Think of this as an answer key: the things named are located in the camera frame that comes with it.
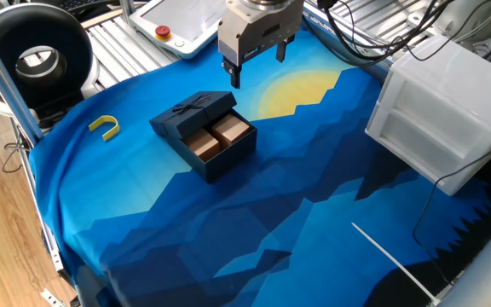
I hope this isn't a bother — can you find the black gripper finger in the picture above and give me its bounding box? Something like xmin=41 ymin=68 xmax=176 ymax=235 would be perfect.
xmin=275 ymin=34 xmax=297 ymax=64
xmin=222 ymin=58 xmax=242 ymax=90

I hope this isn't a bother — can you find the grey Schunk gripper body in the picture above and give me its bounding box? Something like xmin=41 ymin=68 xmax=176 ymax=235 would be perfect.
xmin=217 ymin=0 xmax=305 ymax=68

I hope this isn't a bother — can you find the dark blue ribboned box casing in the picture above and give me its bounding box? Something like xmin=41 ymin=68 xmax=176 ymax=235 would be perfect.
xmin=148 ymin=90 xmax=238 ymax=141

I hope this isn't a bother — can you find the brown cardboard inner box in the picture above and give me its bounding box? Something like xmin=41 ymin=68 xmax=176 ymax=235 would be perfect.
xmin=183 ymin=127 xmax=222 ymax=163
xmin=210 ymin=113 xmax=252 ymax=148

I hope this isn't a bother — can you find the white robot teach pendant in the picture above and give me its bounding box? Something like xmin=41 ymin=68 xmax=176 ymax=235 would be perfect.
xmin=128 ymin=0 xmax=229 ymax=60

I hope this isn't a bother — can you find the yellow U-shaped plastic piece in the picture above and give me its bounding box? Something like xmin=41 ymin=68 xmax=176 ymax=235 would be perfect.
xmin=88 ymin=114 xmax=121 ymax=142

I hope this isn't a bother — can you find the blue mountain print tablecloth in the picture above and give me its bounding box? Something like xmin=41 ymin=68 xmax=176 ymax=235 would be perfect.
xmin=27 ymin=16 xmax=491 ymax=307

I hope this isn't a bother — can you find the light wooden strip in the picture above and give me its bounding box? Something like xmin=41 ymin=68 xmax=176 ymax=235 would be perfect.
xmin=81 ymin=6 xmax=124 ymax=30

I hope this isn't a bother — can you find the white plastic drawer unit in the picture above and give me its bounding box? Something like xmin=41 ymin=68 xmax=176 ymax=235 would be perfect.
xmin=364 ymin=34 xmax=491 ymax=197

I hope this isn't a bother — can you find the black keyboard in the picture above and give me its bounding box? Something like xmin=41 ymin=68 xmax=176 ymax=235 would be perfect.
xmin=55 ymin=0 xmax=106 ymax=13

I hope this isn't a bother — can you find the white cylindrical device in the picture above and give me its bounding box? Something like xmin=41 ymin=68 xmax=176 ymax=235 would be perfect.
xmin=407 ymin=0 xmax=491 ymax=46

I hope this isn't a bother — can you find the white zip tie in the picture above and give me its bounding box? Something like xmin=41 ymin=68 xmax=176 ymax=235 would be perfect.
xmin=350 ymin=221 xmax=442 ymax=306

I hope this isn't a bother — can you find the upright aluminium profile post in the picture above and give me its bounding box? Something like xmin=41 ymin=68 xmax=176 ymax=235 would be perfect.
xmin=118 ymin=0 xmax=136 ymax=26

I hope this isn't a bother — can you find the thin black hanging cable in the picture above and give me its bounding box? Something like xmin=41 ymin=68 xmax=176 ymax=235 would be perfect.
xmin=411 ymin=117 xmax=491 ymax=287

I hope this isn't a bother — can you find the thin dark floor cable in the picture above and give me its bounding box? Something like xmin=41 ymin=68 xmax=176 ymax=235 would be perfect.
xmin=1 ymin=125 xmax=32 ymax=175

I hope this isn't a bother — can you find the slanted blue-grey aluminium post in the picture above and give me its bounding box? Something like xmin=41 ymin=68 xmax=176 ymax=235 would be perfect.
xmin=0 ymin=12 xmax=45 ymax=147

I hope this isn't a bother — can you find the white metal bracket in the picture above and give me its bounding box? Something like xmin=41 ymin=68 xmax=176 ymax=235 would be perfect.
xmin=39 ymin=287 xmax=66 ymax=307

